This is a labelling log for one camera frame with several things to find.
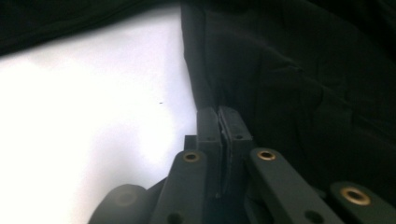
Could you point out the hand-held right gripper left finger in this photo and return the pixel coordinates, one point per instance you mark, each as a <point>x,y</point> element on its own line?
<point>210,130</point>

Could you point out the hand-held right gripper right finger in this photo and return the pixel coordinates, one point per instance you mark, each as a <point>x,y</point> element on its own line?
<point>235,133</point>

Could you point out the black pants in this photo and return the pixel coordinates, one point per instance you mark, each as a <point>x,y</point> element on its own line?
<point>295,77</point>

